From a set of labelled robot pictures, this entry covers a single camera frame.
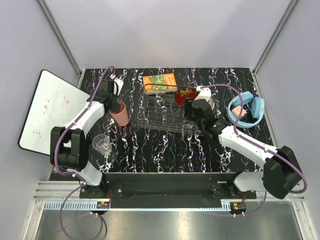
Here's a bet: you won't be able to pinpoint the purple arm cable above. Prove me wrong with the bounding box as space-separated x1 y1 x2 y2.
53 65 117 238
197 84 308 217

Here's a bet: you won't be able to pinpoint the brown patterned bowl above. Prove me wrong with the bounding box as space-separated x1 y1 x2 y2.
207 97 215 111

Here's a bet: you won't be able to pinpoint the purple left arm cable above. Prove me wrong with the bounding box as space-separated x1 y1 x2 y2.
53 65 117 238

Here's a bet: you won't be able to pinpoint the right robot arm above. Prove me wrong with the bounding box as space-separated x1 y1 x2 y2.
184 97 308 200

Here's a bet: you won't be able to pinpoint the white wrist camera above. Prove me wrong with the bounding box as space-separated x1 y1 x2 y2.
195 86 212 102
113 77 124 96

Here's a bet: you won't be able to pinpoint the orange green book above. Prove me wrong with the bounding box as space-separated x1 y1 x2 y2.
142 73 177 95

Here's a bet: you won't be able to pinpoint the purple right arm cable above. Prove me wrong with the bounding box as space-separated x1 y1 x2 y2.
197 84 308 217

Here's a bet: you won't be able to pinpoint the pink cube toy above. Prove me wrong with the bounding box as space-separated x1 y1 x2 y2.
231 105 247 119

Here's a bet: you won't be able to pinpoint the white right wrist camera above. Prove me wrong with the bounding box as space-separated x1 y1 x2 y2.
195 86 212 102

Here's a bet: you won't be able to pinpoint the white whiteboard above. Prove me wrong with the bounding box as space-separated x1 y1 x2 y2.
17 69 89 156

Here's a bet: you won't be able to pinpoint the red floral plate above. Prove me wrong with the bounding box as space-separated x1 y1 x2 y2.
174 87 198 106

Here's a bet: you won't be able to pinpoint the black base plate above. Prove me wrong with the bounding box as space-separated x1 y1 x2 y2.
49 172 256 210

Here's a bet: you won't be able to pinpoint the light blue headphones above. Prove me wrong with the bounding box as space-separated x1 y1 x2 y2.
227 91 265 129

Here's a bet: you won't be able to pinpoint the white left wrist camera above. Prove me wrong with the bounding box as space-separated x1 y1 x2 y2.
113 77 124 96

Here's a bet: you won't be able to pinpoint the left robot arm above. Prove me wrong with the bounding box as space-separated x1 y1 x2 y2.
50 77 124 198

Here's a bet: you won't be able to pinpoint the clear drinking glass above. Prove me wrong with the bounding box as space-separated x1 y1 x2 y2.
92 134 112 156

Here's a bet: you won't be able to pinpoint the pink plastic cup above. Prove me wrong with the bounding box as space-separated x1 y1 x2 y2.
109 102 129 127

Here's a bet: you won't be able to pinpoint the wire dish rack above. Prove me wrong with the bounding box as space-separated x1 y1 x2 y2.
136 85 201 135

